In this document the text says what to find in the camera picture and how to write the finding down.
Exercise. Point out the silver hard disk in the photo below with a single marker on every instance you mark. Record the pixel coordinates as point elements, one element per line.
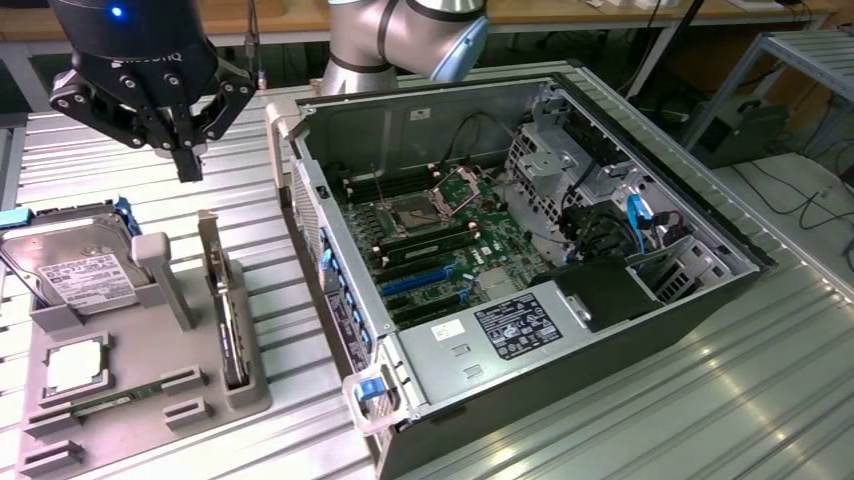
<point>73,260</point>

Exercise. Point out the grey parts rack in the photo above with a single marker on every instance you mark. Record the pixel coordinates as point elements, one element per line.
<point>146,360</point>

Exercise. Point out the blue case latch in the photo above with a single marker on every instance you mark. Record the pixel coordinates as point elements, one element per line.
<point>371,390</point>

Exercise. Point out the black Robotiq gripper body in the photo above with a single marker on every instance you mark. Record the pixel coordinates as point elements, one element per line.
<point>133,50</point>

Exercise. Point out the black floor device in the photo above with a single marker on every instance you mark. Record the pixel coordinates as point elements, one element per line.
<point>747,130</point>

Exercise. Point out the black plastic shroud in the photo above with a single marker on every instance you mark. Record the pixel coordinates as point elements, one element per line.
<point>600,295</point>

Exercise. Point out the metal socket cover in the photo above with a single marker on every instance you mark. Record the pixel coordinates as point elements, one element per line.
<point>471,178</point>

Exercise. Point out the CPU socket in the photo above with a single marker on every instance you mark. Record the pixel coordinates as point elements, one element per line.
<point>413,212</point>

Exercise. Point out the RAM stick in motherboard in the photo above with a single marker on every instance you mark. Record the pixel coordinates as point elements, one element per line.
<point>429,249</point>

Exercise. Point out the silver CPU chip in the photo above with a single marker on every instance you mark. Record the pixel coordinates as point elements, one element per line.
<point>76,365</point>

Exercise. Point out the grey metal shelf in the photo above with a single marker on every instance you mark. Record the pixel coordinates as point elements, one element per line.
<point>820,55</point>

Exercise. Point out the open black PC case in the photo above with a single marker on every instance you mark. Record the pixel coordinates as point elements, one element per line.
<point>600,390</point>

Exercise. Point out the blue disk bracket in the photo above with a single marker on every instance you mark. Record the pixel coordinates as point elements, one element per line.
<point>126,215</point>

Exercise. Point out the grey power supply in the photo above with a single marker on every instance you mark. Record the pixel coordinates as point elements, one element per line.
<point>453,360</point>

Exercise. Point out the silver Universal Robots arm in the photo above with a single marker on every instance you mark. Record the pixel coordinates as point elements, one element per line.
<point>373,45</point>

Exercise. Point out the silver disk bay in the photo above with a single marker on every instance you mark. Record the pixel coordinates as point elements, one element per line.
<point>673,285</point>

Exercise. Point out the black expansion slot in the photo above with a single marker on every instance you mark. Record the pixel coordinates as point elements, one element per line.
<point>429,314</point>
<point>427,302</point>

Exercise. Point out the blue expansion slot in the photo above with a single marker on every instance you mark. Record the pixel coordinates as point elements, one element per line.
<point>416,280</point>

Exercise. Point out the wooden desk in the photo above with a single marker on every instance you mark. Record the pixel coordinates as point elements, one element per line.
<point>600,15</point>

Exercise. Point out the thin metal locking lever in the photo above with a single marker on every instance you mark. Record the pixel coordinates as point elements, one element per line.
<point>380,190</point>

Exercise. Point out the silver chipset heatsink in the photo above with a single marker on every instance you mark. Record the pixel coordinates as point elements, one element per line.
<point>500,282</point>

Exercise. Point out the black RAM slot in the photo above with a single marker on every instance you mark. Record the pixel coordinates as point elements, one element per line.
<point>396,190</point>
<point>389,181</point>
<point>420,232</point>

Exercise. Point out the graphics card with fan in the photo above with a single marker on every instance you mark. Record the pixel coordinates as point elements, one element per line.
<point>229,320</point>

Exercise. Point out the grey metal frame post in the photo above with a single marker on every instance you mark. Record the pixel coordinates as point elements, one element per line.
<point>9,160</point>

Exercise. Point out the green RAM stick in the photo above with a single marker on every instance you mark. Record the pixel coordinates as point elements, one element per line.
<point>113,400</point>

